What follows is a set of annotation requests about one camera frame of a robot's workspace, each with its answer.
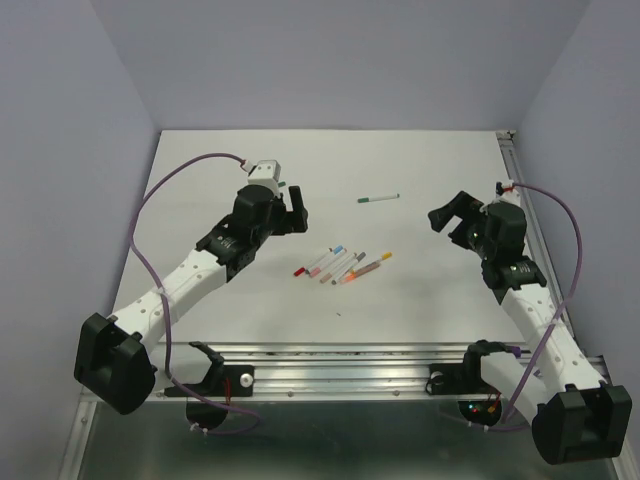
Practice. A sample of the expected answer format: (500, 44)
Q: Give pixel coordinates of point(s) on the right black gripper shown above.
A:
(463, 205)

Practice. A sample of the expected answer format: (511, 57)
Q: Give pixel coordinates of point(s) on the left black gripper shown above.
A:
(295, 220)

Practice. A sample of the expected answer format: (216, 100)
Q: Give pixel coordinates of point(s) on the blue capped marker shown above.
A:
(337, 247)

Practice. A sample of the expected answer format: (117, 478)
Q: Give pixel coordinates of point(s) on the green capped thin marker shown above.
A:
(370, 199)

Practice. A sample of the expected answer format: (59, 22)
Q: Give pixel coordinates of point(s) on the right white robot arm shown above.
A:
(573, 412)

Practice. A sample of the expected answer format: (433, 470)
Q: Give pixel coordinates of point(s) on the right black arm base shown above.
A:
(464, 378)

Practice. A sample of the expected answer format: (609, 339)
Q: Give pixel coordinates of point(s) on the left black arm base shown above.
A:
(214, 392)

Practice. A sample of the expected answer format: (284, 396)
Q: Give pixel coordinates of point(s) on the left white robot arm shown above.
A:
(113, 357)

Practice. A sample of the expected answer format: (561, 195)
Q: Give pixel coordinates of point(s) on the grey capped marker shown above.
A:
(344, 270)

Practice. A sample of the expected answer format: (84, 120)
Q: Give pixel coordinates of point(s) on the tan orange tipped marker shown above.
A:
(360, 272)

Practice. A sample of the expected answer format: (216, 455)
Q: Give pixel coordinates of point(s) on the yellow capped marker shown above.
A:
(384, 257)

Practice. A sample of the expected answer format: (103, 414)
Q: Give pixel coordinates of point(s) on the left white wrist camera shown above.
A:
(266, 173)

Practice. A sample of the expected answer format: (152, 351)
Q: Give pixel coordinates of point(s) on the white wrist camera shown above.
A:
(266, 173)
(506, 192)

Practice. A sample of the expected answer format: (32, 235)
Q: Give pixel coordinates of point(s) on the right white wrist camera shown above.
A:
(506, 192)

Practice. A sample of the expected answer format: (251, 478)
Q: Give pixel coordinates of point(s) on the aluminium right side rail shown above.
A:
(535, 242)

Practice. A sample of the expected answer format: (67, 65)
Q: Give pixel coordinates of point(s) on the aluminium front rail frame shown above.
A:
(330, 411)

